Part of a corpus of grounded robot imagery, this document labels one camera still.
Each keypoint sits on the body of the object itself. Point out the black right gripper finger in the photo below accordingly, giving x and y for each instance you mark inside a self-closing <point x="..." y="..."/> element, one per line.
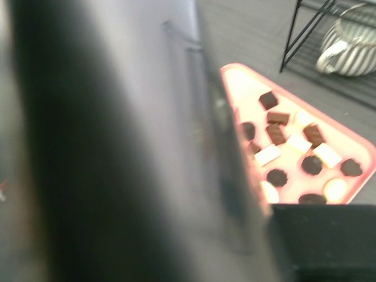
<point x="323" y="242"/>

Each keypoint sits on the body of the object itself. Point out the stainless steel tongs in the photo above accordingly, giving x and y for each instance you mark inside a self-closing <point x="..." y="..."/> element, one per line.
<point x="121" y="150"/>

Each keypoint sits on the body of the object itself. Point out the pink tray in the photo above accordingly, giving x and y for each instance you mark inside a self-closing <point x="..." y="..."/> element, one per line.
<point x="244" y="87"/>

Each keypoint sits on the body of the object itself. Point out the striped ceramic cup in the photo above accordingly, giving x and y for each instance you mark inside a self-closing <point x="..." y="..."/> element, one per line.
<point x="348" y="48"/>

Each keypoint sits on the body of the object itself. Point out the black wire rack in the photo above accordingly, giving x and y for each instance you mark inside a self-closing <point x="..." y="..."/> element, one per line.
<point x="309" y="23"/>

